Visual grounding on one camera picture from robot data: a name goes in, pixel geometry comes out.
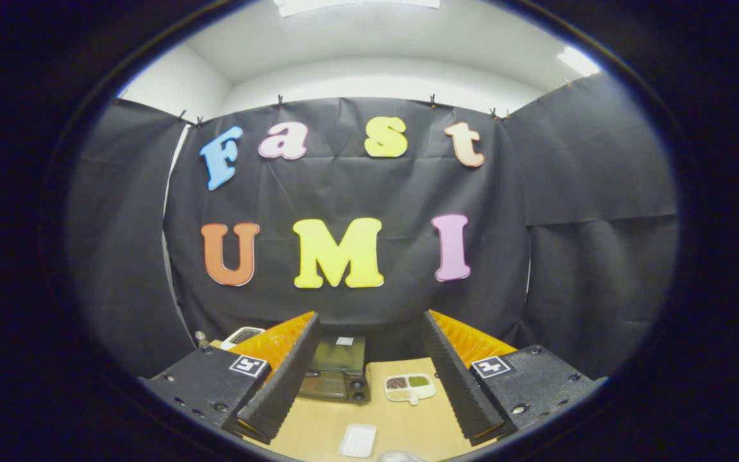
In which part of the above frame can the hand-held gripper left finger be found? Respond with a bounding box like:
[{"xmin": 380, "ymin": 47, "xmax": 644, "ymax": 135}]
[{"xmin": 139, "ymin": 311, "xmax": 322, "ymax": 445}]

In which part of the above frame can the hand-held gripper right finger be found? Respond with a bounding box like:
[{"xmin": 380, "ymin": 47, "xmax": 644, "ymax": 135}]
[{"xmin": 422, "ymin": 309, "xmax": 607, "ymax": 447}]

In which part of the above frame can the black toaster oven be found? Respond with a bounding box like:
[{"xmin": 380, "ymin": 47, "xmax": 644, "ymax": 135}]
[{"xmin": 298, "ymin": 334, "xmax": 371, "ymax": 405}]

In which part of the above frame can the white divided dish with grains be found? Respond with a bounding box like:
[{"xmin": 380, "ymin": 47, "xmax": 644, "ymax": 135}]
[{"xmin": 384, "ymin": 373, "xmax": 437, "ymax": 406}]

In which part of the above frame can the white kitchen scale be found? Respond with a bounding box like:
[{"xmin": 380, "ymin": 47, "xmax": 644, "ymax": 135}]
[{"xmin": 220, "ymin": 326, "xmax": 266, "ymax": 350}]

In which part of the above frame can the white ribbed plastic tray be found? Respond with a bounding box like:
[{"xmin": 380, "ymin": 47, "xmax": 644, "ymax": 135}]
[{"xmin": 338, "ymin": 423, "xmax": 377, "ymax": 459}]

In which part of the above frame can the row of small black clips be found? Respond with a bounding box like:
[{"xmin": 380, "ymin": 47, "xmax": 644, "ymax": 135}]
[{"xmin": 113, "ymin": 77, "xmax": 572, "ymax": 124}]

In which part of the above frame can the small ceiling light panel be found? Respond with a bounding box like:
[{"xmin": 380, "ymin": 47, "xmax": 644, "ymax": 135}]
[{"xmin": 557, "ymin": 46, "xmax": 601, "ymax": 76}]

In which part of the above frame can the long ceiling light panel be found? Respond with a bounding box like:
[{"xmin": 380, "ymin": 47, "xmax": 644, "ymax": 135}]
[{"xmin": 273, "ymin": 0, "xmax": 441, "ymax": 17}]

